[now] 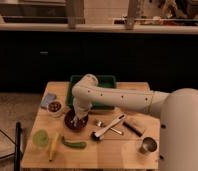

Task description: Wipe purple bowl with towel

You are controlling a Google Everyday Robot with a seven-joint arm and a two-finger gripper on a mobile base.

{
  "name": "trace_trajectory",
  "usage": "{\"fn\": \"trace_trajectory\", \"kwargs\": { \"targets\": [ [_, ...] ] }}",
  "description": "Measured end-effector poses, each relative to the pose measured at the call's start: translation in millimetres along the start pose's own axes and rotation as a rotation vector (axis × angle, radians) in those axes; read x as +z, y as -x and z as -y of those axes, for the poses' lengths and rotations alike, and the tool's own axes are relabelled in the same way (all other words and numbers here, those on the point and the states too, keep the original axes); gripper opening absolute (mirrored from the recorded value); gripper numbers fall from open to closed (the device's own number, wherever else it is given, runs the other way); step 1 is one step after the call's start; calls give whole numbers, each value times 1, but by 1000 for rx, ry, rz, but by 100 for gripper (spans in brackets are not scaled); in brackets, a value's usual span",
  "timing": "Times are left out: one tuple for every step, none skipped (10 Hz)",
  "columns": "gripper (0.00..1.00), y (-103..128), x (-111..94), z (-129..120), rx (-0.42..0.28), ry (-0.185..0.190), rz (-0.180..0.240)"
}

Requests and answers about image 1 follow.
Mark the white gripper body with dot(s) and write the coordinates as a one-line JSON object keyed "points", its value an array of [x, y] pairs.
{"points": [[80, 112]]}

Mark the purple bowl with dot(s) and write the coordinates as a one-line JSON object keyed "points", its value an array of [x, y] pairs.
{"points": [[81, 123]]}

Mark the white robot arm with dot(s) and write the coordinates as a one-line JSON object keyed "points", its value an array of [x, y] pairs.
{"points": [[178, 113]]}

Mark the white bowl with nuts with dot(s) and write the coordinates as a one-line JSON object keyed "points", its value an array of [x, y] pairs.
{"points": [[54, 108]]}

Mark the blue sponge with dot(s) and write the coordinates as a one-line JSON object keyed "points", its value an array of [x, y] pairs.
{"points": [[49, 97]]}

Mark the green cucumber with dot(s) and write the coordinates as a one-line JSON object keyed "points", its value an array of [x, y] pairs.
{"points": [[76, 145]]}

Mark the green tray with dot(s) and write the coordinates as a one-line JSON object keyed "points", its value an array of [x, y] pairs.
{"points": [[104, 81]]}

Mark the yellow banana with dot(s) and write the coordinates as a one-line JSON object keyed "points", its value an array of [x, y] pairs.
{"points": [[53, 146]]}

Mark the green round lid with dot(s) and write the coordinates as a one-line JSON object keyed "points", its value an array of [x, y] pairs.
{"points": [[40, 138]]}

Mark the metal cup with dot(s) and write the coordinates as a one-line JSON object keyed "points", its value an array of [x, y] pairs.
{"points": [[149, 145]]}

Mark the black pole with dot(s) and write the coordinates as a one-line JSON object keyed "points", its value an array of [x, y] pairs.
{"points": [[17, 155]]}

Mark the white handled brush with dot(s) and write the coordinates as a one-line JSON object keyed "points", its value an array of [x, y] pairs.
{"points": [[97, 135]]}

